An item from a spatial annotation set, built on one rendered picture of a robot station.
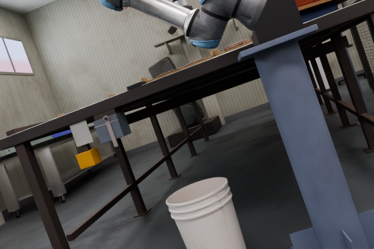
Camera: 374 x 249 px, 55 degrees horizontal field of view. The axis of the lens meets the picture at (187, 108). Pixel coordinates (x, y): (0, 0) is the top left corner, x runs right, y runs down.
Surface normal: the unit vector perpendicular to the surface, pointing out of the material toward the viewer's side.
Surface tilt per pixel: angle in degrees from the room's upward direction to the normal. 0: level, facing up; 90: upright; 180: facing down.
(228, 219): 93
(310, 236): 90
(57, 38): 90
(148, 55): 90
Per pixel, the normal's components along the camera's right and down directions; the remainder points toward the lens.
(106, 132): -0.24, 0.11
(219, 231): 0.35, -0.04
